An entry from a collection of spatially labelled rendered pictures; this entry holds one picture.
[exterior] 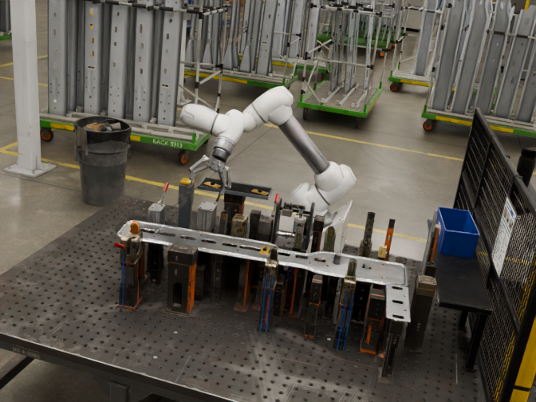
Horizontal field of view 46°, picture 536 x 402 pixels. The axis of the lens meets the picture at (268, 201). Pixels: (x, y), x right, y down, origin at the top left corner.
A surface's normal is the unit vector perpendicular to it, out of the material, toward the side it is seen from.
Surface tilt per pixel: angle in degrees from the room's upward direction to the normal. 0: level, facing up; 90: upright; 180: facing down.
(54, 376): 0
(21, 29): 90
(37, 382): 0
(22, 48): 90
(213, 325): 0
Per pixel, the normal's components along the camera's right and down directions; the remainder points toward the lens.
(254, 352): 0.10, -0.92
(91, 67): -0.18, 0.29
